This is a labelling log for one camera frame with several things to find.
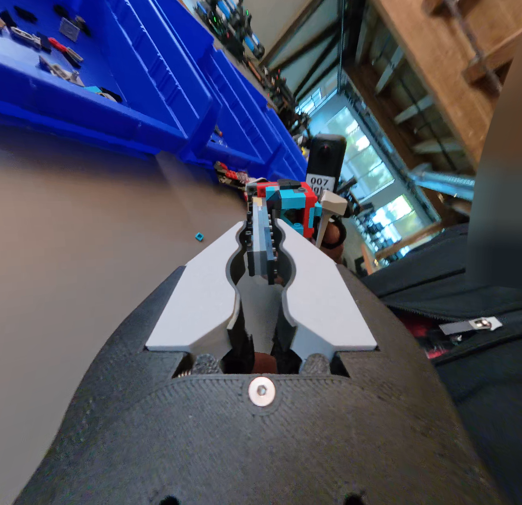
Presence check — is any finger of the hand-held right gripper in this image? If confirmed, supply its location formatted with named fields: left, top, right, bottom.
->
left=315, top=190, right=348, bottom=245

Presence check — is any blue divided plastic bin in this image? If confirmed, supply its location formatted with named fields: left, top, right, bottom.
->
left=179, top=0, right=308, bottom=180

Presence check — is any pile of toy bricks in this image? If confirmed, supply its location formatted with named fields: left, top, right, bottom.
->
left=0, top=0, right=123, bottom=104

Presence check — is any person's left hand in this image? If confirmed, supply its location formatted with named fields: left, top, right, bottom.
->
left=252, top=351, right=279, bottom=374

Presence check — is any red black brick assembly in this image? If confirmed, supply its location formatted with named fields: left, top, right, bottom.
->
left=213, top=161, right=250, bottom=188

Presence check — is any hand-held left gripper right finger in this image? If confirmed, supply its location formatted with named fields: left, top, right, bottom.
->
left=272, top=219, right=378, bottom=371

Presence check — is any person's right hand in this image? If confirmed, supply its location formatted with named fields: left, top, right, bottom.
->
left=321, top=223, right=346, bottom=265

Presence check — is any toy brick truck model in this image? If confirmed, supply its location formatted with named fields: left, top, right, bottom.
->
left=245, top=178, right=323, bottom=285

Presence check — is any silver ventilation duct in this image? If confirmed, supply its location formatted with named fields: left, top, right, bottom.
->
left=409, top=164, right=476, bottom=201

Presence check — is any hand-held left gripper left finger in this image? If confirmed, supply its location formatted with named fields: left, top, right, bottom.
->
left=145, top=221, right=250, bottom=371

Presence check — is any grey desk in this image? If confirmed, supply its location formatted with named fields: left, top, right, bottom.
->
left=0, top=124, right=310, bottom=505

